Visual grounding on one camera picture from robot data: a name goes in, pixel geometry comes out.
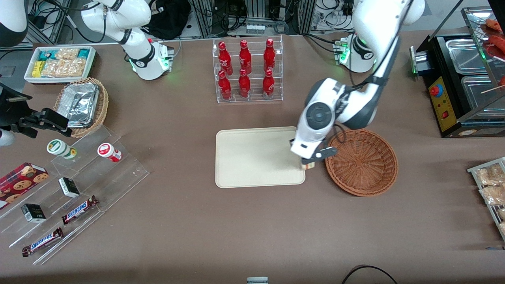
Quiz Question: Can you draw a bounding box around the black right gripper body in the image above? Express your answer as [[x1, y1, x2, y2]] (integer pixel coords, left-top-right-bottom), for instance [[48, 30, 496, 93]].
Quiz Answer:
[[0, 83, 46, 131]]

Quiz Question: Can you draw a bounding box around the silver foil tray stack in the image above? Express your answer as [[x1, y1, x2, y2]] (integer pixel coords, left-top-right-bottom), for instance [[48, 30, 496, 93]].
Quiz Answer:
[[62, 82, 100, 129]]

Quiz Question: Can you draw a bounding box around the light wicker basket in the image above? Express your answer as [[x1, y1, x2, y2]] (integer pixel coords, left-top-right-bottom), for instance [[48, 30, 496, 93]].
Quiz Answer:
[[53, 77, 109, 138]]

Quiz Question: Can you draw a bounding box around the beige plastic tray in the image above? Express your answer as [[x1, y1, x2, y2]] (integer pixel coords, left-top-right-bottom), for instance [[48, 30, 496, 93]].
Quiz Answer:
[[215, 126, 306, 189]]

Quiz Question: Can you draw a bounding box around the brown wicker basket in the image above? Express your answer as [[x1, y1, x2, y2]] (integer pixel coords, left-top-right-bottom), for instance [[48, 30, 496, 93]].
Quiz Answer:
[[325, 129, 398, 197]]

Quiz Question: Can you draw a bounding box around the green lidded sunflower jar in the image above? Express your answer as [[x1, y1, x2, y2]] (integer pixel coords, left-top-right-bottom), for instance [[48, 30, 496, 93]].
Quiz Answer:
[[47, 139, 77, 160]]

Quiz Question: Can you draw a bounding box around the red chocolate chip cookie box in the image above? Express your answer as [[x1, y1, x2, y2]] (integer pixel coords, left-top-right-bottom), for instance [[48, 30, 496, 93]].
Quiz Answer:
[[0, 162, 49, 209]]

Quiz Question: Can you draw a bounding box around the clear bag of crackers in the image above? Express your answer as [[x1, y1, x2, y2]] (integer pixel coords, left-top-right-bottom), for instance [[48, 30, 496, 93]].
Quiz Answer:
[[55, 48, 79, 60], [41, 58, 87, 78]]

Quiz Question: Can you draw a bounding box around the red lidded small jar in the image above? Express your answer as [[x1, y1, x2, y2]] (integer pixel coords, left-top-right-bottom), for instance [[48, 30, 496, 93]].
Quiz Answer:
[[97, 143, 122, 163]]

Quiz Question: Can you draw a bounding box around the small black carton box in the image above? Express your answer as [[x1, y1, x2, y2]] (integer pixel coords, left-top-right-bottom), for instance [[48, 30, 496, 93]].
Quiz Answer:
[[21, 203, 47, 223], [58, 177, 80, 198]]

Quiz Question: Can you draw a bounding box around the clear acrylic bottle rack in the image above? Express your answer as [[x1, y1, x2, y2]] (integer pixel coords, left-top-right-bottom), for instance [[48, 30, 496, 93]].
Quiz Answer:
[[212, 35, 284, 104]]

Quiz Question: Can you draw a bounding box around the white plastic bin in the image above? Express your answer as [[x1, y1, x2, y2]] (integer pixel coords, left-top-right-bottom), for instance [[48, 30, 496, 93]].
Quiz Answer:
[[24, 46, 97, 85]]

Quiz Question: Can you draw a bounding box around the red cola bottle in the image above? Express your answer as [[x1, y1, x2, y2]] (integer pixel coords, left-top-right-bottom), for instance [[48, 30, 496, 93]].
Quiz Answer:
[[238, 69, 251, 99], [262, 69, 275, 98], [218, 41, 233, 76], [263, 38, 276, 72], [218, 70, 232, 100], [239, 40, 252, 75]]

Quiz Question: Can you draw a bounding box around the clear acrylic stepped stand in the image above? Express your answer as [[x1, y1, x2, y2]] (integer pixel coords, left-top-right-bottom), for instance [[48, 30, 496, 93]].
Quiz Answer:
[[0, 125, 150, 265]]

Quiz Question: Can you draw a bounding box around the Snickers chocolate bar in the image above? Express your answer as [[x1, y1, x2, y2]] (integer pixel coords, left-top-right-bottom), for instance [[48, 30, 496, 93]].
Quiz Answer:
[[22, 227, 64, 258], [61, 195, 99, 225]]

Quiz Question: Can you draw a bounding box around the black hot food display appliance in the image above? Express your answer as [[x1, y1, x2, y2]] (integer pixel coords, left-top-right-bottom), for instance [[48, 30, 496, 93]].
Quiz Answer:
[[410, 6, 505, 138]]

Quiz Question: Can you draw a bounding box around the black bag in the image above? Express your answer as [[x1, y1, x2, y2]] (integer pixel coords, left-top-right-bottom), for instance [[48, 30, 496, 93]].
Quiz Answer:
[[144, 0, 192, 40]]

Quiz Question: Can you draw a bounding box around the steel pan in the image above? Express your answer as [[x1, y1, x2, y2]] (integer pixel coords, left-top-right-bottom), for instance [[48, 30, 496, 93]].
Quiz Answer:
[[461, 75, 505, 111], [446, 38, 488, 75]]

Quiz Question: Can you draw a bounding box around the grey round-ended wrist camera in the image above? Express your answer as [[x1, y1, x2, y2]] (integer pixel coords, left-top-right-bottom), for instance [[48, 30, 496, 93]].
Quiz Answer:
[[314, 147, 338, 159]]

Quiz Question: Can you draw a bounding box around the black cable loop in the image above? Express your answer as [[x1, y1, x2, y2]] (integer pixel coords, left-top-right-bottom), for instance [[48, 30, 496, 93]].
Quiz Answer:
[[341, 265, 398, 284]]

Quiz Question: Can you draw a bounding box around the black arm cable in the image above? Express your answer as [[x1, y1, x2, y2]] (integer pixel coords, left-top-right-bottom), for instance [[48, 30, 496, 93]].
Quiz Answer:
[[335, 0, 414, 146]]

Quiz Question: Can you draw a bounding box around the aluminium frame rack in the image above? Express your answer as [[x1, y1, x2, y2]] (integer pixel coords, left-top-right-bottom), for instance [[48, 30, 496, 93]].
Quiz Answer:
[[189, 0, 316, 37]]

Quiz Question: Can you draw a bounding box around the grey wire rack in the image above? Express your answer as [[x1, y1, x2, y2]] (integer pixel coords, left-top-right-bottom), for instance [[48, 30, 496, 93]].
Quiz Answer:
[[467, 157, 505, 242]]

